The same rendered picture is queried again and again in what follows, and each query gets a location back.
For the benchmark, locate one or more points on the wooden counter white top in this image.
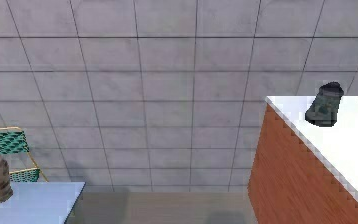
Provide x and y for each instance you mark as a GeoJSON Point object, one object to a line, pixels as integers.
{"type": "Point", "coordinates": [287, 173]}

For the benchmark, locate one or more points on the teal woven chair gold frame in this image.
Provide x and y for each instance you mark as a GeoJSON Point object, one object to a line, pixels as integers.
{"type": "Point", "coordinates": [7, 141]}

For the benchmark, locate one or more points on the dark green jar black lid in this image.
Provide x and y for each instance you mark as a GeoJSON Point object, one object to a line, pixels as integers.
{"type": "Point", "coordinates": [322, 108]}

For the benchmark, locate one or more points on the pale blue table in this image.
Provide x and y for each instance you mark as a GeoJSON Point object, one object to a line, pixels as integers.
{"type": "Point", "coordinates": [33, 205]}

